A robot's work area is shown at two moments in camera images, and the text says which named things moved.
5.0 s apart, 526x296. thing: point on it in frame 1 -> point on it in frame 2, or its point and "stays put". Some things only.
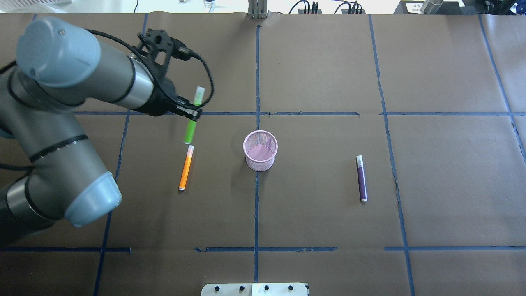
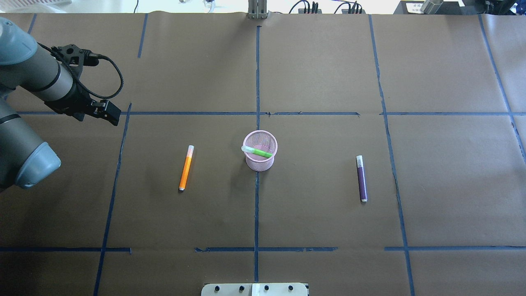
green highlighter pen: [199, 95] -> [247, 149]
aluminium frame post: [257, 9] stays put
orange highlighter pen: [190, 151] stays put
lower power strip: [346, 11] stays put
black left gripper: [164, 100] -> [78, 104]
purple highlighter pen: [361, 179] stays put
